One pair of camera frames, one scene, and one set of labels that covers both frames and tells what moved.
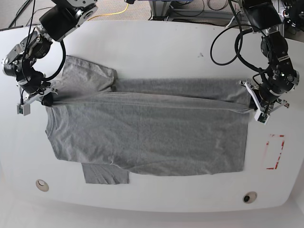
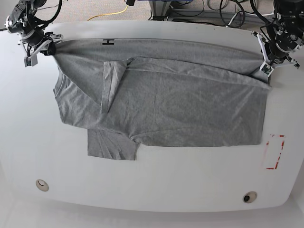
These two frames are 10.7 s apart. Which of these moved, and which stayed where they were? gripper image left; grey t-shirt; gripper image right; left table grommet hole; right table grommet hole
Moved: gripper image left; grey t-shirt; gripper image right
Stayed: left table grommet hole; right table grommet hole
